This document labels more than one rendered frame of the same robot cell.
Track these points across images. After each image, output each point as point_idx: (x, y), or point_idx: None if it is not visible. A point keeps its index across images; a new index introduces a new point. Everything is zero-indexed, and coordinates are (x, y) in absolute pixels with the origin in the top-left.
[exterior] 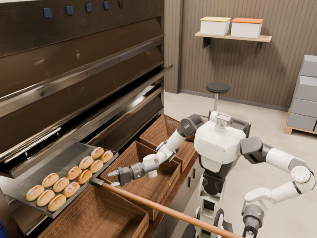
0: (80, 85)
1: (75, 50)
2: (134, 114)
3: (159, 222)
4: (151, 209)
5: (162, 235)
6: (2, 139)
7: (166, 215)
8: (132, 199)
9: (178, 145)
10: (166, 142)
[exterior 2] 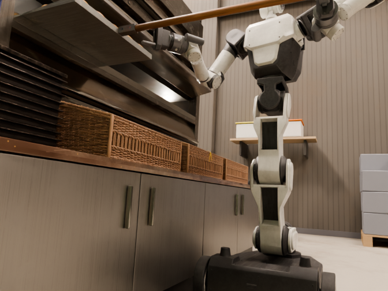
0: (119, 7)
1: None
2: (163, 114)
3: (197, 174)
4: (185, 149)
5: (198, 219)
6: None
7: (206, 189)
8: (174, 18)
9: (224, 65)
10: (209, 67)
